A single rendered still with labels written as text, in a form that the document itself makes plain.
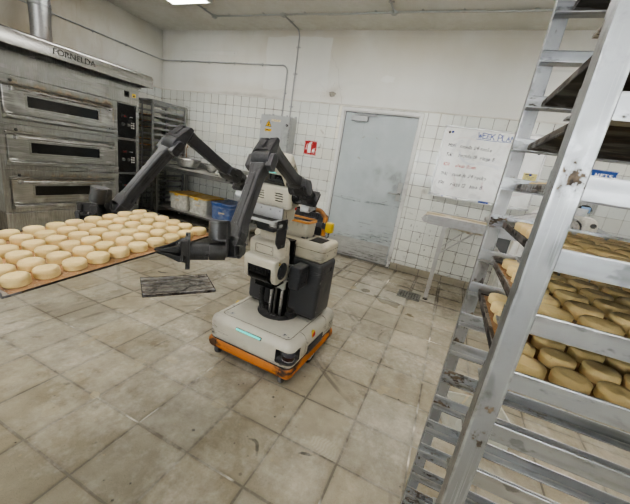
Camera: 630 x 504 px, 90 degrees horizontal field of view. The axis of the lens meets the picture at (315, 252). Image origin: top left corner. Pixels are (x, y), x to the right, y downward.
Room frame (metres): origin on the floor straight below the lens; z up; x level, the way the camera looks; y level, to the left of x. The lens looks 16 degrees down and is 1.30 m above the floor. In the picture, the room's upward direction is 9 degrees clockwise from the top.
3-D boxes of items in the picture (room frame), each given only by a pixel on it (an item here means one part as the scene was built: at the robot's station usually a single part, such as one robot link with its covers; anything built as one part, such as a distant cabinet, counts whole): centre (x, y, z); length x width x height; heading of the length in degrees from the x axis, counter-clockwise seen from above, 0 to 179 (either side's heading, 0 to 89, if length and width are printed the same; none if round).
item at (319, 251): (2.07, 0.15, 0.59); 0.55 x 0.34 x 0.83; 66
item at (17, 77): (3.90, 3.24, 1.00); 1.56 x 1.20 x 2.01; 159
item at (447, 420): (1.46, -1.01, 0.08); 0.30 x 0.22 x 0.16; 85
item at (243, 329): (1.99, 0.19, 0.16); 0.67 x 0.64 x 0.25; 156
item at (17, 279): (0.61, 0.62, 0.96); 0.05 x 0.05 x 0.02
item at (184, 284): (2.71, 1.22, 0.01); 0.60 x 0.40 x 0.03; 123
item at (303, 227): (2.09, 0.14, 0.87); 0.23 x 0.15 x 0.11; 66
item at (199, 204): (5.06, 1.86, 0.36); 0.47 x 0.38 x 0.26; 159
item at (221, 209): (4.89, 1.44, 0.36); 0.47 x 0.38 x 0.26; 160
